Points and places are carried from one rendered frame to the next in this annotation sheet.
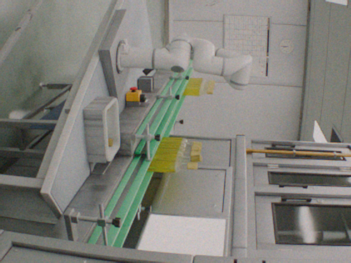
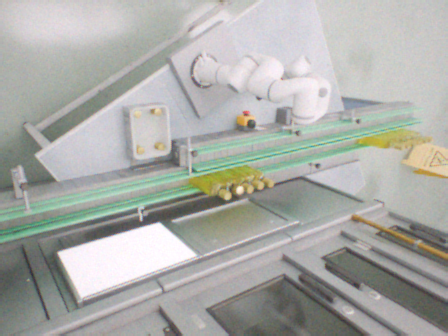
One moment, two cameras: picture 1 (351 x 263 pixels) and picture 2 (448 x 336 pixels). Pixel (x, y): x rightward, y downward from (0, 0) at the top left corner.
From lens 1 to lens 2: 1.32 m
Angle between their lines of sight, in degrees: 44
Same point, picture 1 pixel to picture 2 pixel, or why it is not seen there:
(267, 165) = (357, 241)
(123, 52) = (199, 65)
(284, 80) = not seen: outside the picture
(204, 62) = (253, 82)
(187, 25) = not seen: outside the picture
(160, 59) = (220, 75)
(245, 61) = (294, 85)
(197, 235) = (153, 253)
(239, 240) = (170, 278)
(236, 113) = not seen: outside the picture
